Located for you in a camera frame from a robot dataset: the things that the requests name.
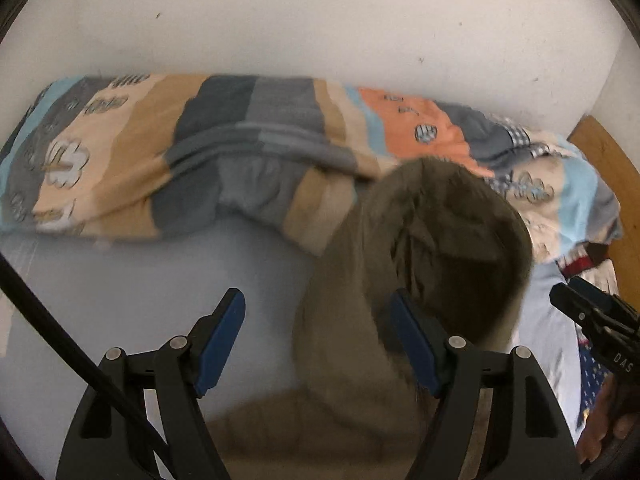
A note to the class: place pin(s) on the red striped garment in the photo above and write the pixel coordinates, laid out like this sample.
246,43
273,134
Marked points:
581,258

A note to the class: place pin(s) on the patchwork rolled quilt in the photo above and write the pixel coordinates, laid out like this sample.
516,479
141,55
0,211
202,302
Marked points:
144,156

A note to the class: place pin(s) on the olive quilted hooded jacket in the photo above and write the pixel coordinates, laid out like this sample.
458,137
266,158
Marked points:
429,253

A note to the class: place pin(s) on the light blue cloud bedsheet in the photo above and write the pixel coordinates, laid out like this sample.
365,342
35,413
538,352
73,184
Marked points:
137,295

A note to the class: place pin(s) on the person right hand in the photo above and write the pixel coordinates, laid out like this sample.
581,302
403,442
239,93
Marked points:
615,412

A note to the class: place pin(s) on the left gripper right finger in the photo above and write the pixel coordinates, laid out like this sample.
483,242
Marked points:
439,362

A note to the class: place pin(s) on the wooden headboard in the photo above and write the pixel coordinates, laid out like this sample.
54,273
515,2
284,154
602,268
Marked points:
622,176

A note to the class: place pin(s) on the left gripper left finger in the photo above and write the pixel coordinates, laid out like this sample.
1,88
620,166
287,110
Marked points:
194,363

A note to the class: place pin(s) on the grey white folded cloth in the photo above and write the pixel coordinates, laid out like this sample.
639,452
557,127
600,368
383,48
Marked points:
603,277

